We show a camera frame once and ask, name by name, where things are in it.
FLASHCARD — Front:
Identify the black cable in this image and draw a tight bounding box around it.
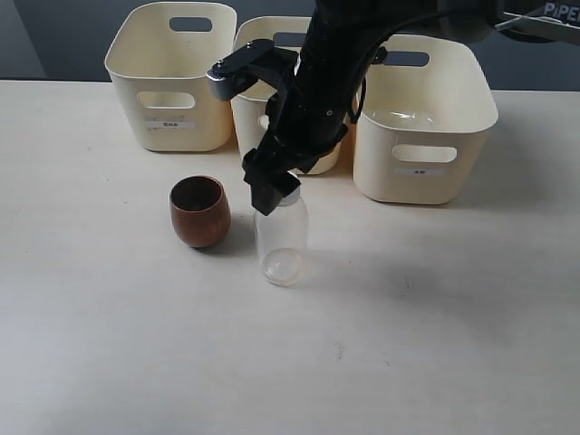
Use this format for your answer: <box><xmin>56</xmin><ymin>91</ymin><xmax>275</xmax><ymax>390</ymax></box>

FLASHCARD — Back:
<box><xmin>346</xmin><ymin>43</ymin><xmax>391</xmax><ymax>125</ymax></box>

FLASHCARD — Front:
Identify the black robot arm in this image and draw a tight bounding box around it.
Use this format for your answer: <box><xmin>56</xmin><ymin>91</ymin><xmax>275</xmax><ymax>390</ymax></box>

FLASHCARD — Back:
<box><xmin>239</xmin><ymin>1</ymin><xmax>579</xmax><ymax>216</ymax></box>

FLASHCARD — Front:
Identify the brown wooden cup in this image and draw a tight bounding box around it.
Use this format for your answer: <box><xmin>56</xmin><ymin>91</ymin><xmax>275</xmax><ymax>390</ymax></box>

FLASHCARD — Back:
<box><xmin>169</xmin><ymin>175</ymin><xmax>232</xmax><ymax>249</ymax></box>

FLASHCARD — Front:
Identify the cream plastic bin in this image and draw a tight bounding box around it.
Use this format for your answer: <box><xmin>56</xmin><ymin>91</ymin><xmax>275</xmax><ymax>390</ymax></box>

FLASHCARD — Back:
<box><xmin>353</xmin><ymin>34</ymin><xmax>498</xmax><ymax>205</ymax></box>
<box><xmin>104</xmin><ymin>2</ymin><xmax>237</xmax><ymax>152</ymax></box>
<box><xmin>230</xmin><ymin>16</ymin><xmax>355</xmax><ymax>176</ymax></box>

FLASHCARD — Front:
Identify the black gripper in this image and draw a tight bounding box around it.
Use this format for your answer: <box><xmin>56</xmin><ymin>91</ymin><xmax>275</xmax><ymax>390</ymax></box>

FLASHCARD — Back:
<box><xmin>242</xmin><ymin>44</ymin><xmax>363</xmax><ymax>216</ymax></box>

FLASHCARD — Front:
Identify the middle cream plastic bin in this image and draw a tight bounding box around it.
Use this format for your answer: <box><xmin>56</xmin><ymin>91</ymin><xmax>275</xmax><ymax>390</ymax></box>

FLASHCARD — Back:
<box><xmin>230</xmin><ymin>16</ymin><xmax>355</xmax><ymax>176</ymax></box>

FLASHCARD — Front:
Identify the right cream plastic bin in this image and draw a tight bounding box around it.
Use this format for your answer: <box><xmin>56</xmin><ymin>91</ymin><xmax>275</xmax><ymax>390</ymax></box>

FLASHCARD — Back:
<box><xmin>353</xmin><ymin>34</ymin><xmax>498</xmax><ymax>205</ymax></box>

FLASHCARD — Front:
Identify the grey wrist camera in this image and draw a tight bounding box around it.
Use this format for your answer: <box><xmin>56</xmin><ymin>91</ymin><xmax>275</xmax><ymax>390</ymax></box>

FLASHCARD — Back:
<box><xmin>206</xmin><ymin>39</ymin><xmax>277</xmax><ymax>102</ymax></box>

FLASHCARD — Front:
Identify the left cream plastic bin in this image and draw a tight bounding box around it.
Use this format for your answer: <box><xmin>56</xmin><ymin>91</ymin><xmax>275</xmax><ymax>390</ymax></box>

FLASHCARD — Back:
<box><xmin>104</xmin><ymin>2</ymin><xmax>237</xmax><ymax>152</ymax></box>

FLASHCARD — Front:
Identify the clear plastic bottle white cap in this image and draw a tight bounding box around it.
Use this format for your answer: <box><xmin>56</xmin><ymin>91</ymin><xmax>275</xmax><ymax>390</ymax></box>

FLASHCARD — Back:
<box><xmin>254</xmin><ymin>186</ymin><xmax>309</xmax><ymax>287</ymax></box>

